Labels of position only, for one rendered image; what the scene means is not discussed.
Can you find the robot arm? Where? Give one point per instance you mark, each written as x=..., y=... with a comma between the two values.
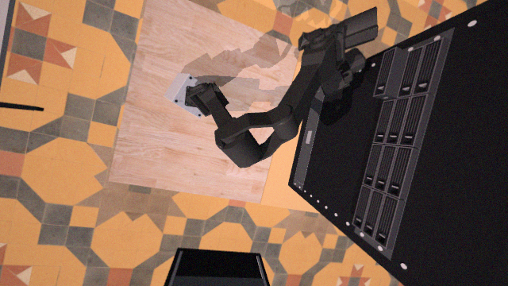
x=324, y=53

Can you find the tan flat board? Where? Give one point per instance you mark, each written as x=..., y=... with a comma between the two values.
x=276, y=192

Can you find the black metal rack frame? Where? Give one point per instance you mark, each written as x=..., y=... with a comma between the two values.
x=453, y=229

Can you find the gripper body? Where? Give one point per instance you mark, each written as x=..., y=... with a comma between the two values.
x=354, y=60

